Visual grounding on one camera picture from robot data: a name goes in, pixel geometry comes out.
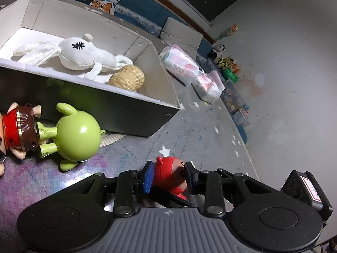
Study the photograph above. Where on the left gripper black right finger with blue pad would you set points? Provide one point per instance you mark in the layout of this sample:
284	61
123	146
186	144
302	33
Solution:
209	185

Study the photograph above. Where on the grey open storage box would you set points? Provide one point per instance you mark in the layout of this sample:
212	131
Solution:
23	83

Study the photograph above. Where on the yellow orange plush toys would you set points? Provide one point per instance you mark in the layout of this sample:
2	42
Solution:
228	63

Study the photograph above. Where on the grey cushion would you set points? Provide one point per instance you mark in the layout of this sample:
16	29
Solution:
175	32

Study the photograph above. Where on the green toy object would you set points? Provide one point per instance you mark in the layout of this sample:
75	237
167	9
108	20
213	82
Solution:
228	74

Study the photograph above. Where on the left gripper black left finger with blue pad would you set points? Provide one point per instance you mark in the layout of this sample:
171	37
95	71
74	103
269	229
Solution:
129	184

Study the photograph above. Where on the green alien figurine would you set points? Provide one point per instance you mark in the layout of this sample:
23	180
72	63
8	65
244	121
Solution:
76	137

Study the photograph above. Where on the flower bouquet on wall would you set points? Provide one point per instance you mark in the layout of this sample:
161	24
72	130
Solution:
230	31

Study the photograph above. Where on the small clear container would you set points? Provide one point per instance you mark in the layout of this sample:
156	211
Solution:
241	117

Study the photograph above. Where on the grey star pattern tablecloth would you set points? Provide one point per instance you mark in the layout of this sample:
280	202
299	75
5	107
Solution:
201	133

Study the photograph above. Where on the red round figurine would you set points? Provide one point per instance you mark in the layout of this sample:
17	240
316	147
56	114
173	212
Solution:
169	174

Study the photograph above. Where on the beige peanut toy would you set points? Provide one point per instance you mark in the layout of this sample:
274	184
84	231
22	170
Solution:
130	77

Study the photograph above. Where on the white plush rabbit toy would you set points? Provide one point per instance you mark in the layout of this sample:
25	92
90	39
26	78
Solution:
74	53

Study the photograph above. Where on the black haired doll figurine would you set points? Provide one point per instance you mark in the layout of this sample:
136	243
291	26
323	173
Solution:
18	133

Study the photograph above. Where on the open pink tissue pack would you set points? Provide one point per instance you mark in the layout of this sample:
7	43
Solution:
208	86

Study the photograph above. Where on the panda plush toy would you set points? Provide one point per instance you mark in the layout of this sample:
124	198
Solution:
216	52

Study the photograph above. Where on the clear plastic storage bin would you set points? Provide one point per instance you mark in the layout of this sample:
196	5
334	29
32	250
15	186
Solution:
232	99

